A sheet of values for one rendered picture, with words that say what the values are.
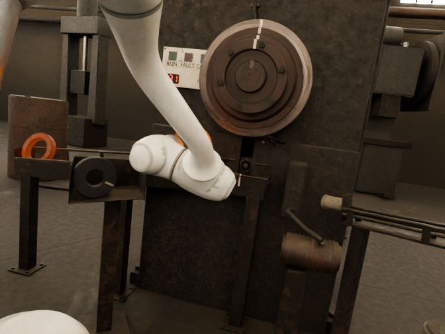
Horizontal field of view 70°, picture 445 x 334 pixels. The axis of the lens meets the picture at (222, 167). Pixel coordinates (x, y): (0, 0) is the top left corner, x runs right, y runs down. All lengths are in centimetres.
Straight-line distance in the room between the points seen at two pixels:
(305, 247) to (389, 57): 459
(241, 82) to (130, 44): 75
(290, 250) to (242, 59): 76
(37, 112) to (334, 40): 308
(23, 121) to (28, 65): 657
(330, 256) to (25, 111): 332
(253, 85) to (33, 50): 934
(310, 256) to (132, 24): 101
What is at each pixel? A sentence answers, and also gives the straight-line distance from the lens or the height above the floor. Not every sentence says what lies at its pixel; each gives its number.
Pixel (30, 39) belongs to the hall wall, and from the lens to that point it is 1044.
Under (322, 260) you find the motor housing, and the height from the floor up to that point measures 48.
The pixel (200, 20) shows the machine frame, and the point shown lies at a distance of 163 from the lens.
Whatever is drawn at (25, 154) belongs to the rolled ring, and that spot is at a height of 62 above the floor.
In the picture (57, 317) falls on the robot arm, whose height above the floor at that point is 69.
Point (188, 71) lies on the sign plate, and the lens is 158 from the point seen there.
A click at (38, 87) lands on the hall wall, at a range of 1017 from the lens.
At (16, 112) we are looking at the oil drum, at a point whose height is 70.
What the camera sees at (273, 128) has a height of 93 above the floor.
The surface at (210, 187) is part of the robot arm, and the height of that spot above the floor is 77.
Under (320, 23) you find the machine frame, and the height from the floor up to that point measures 139.
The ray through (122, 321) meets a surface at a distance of 162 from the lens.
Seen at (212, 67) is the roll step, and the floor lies 115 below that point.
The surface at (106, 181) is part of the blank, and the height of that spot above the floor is 66.
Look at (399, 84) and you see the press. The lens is 564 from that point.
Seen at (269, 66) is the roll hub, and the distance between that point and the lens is 129.
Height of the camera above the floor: 96
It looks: 9 degrees down
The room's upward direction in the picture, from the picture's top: 7 degrees clockwise
